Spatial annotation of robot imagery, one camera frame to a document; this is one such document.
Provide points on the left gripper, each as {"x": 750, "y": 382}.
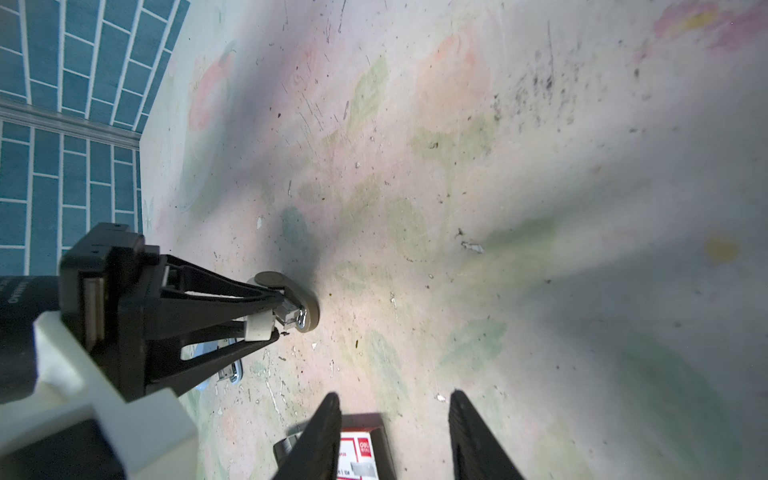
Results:
{"x": 111, "y": 301}

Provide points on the olive grey stapler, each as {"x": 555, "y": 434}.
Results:
{"x": 298, "y": 311}

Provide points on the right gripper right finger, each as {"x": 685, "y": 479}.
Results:
{"x": 476, "y": 453}

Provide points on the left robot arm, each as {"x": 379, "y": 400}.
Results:
{"x": 24, "y": 298}

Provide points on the red staples box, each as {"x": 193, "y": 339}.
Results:
{"x": 364, "y": 451}

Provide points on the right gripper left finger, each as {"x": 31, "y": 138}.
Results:
{"x": 314, "y": 452}

